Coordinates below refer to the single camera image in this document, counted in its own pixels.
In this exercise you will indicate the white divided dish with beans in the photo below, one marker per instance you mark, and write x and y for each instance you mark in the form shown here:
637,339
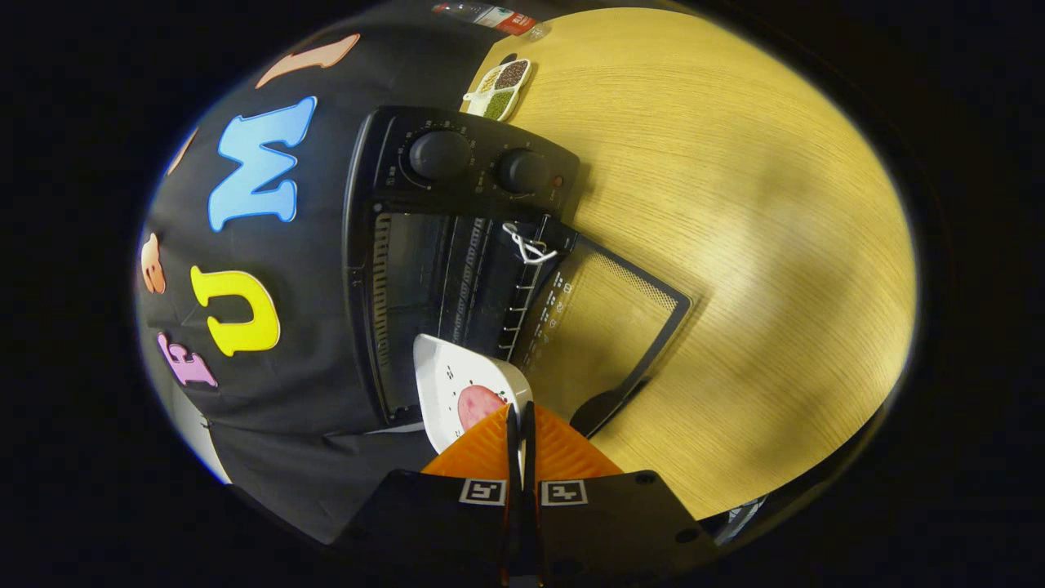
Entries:
502,90

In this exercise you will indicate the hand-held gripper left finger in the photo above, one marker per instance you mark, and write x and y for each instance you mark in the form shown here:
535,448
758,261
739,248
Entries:
441,523

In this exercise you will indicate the black backdrop cloth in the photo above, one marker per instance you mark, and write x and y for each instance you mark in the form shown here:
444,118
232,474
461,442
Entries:
326,327

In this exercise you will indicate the pink round meat slice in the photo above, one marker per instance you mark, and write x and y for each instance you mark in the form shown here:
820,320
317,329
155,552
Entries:
478,404

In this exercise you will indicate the white square plate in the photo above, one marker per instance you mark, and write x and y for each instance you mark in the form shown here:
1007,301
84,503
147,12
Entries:
441,367

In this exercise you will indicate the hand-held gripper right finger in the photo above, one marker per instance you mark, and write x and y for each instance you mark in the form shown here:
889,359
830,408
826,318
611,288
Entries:
612,523

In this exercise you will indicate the black toaster oven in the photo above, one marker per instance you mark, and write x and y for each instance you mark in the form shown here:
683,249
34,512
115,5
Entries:
473,175

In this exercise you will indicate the clear water bottle red label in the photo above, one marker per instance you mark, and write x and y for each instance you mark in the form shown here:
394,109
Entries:
494,18

